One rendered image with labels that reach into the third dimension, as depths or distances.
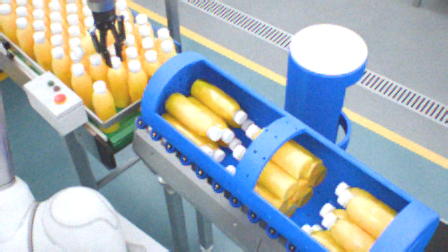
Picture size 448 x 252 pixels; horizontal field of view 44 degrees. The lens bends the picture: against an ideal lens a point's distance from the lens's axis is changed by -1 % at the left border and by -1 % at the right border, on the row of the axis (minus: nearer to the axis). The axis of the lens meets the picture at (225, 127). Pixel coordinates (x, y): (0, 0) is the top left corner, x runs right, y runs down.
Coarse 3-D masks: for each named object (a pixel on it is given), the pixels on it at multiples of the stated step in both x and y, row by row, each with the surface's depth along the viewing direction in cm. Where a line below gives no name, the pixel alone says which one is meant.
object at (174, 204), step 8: (168, 192) 208; (176, 192) 209; (168, 200) 213; (176, 200) 212; (168, 208) 219; (176, 208) 216; (168, 216) 224; (176, 216) 219; (176, 224) 223; (184, 224) 228; (176, 232) 228; (184, 232) 232; (176, 240) 234; (184, 240) 236; (176, 248) 241; (184, 248) 240
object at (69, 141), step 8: (64, 136) 190; (72, 136) 193; (64, 144) 195; (72, 144) 195; (72, 152) 197; (80, 152) 200; (72, 160) 200; (80, 160) 203; (72, 168) 207; (80, 168) 205; (80, 176) 207; (88, 176) 211; (80, 184) 211; (88, 184) 213
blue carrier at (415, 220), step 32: (192, 64) 176; (160, 96) 164; (256, 96) 159; (160, 128) 167; (288, 128) 147; (192, 160) 163; (224, 160) 175; (256, 160) 144; (352, 160) 142; (256, 192) 145; (320, 192) 163; (384, 192) 149; (288, 224) 140; (320, 224) 159; (416, 224) 126
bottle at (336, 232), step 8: (336, 224) 138; (344, 224) 137; (352, 224) 137; (336, 232) 137; (344, 232) 136; (352, 232) 135; (360, 232) 135; (336, 240) 137; (344, 240) 135; (352, 240) 134; (360, 240) 134; (368, 240) 133; (344, 248) 136; (352, 248) 134; (360, 248) 133; (368, 248) 132
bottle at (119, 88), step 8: (120, 64) 189; (112, 72) 188; (120, 72) 189; (112, 80) 190; (120, 80) 190; (112, 88) 193; (120, 88) 192; (128, 88) 195; (120, 96) 195; (128, 96) 197; (120, 104) 198; (128, 104) 199
